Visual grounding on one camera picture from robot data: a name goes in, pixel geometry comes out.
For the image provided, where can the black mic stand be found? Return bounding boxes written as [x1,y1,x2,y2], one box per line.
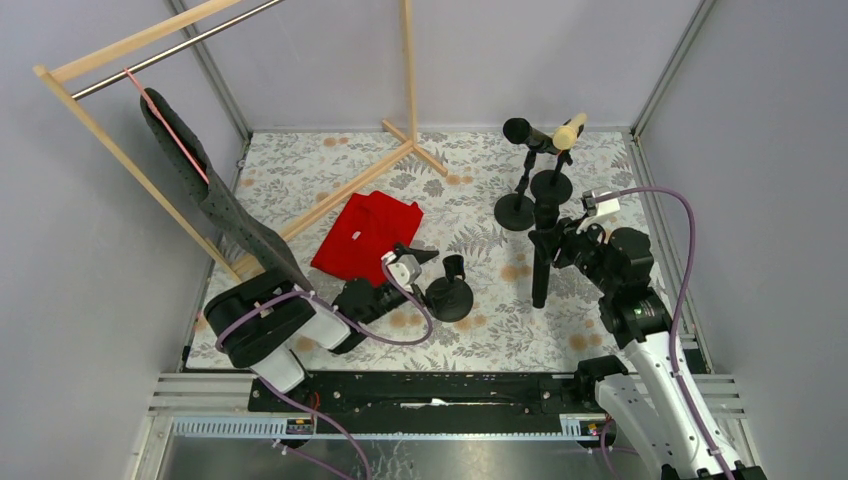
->
[494,150,537,232]
[530,150,573,205]

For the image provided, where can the black mic stand corner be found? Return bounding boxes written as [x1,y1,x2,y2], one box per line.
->
[425,254,474,323]

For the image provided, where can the beige microphone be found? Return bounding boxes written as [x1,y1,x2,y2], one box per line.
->
[551,112,588,151]

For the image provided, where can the black microphone orange tip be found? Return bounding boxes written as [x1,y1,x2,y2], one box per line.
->
[502,117,561,155]

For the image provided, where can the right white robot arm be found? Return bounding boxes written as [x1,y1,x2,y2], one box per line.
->
[528,218,765,479]

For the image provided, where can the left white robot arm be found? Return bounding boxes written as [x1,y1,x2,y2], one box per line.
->
[202,244,439,393]

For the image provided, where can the floral patterned mat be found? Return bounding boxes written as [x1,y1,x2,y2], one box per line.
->
[185,131,690,374]

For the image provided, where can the red folded shirt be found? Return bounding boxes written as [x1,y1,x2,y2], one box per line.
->
[311,191,423,287]

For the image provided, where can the dark grey hanging garment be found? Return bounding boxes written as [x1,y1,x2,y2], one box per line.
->
[139,88,313,290]

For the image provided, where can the pink clothes hanger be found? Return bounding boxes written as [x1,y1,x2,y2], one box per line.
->
[123,68,209,185]

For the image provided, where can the wooden clothes rack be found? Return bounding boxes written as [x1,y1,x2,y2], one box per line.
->
[33,0,450,286]

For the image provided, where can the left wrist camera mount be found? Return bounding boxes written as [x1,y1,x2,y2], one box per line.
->
[381,252,422,291]

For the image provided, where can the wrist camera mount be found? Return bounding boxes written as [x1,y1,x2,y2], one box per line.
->
[577,189,621,233]
[381,252,422,291]

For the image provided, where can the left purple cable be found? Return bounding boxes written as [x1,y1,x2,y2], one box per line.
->
[214,258,435,480]

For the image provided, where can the purple cable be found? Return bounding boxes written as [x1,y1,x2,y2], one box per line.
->
[586,186,740,480]
[214,258,435,480]

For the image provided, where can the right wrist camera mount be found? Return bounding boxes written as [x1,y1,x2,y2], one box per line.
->
[577,189,621,233]

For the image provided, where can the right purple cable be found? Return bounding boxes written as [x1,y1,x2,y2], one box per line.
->
[586,186,740,480]

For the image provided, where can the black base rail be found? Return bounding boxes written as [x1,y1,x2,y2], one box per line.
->
[248,371,607,436]

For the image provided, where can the metal clothes rail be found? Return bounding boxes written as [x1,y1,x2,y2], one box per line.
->
[71,0,283,100]

